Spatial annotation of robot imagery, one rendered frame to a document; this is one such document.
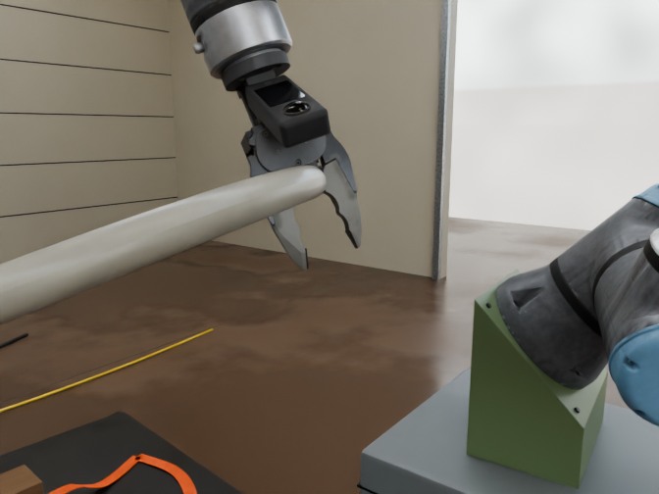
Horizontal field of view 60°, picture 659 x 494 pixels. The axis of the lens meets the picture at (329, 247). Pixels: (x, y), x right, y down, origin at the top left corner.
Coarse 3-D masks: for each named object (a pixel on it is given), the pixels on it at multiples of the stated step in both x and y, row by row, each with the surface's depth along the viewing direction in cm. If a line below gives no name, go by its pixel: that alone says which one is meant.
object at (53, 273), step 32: (224, 192) 36; (256, 192) 38; (288, 192) 41; (320, 192) 49; (128, 224) 32; (160, 224) 33; (192, 224) 34; (224, 224) 36; (32, 256) 30; (64, 256) 30; (96, 256) 31; (128, 256) 32; (160, 256) 33; (0, 288) 29; (32, 288) 30; (64, 288) 30; (0, 320) 30
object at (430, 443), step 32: (448, 384) 109; (416, 416) 97; (448, 416) 97; (608, 416) 97; (384, 448) 87; (416, 448) 87; (448, 448) 87; (608, 448) 87; (640, 448) 87; (384, 480) 84; (416, 480) 81; (448, 480) 79; (480, 480) 79; (512, 480) 79; (544, 480) 79; (608, 480) 79; (640, 480) 79
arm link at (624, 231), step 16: (656, 192) 72; (624, 208) 76; (640, 208) 73; (656, 208) 71; (608, 224) 77; (624, 224) 74; (640, 224) 72; (656, 224) 70; (592, 240) 77; (608, 240) 74; (624, 240) 71; (640, 240) 69; (560, 256) 82; (576, 256) 78; (592, 256) 76; (608, 256) 71; (576, 272) 77; (592, 272) 74; (576, 288) 77; (592, 288) 73; (592, 304) 75
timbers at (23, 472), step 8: (8, 472) 204; (16, 472) 204; (24, 472) 204; (32, 472) 204; (0, 480) 200; (8, 480) 200; (16, 480) 200; (24, 480) 200; (32, 480) 200; (40, 480) 200; (0, 488) 195; (8, 488) 195; (16, 488) 195; (24, 488) 195; (32, 488) 197; (40, 488) 199
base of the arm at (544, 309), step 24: (552, 264) 82; (504, 288) 85; (528, 288) 82; (552, 288) 79; (504, 312) 82; (528, 312) 80; (552, 312) 78; (576, 312) 77; (528, 336) 79; (552, 336) 78; (576, 336) 77; (600, 336) 77; (552, 360) 78; (576, 360) 78; (600, 360) 79; (576, 384) 80
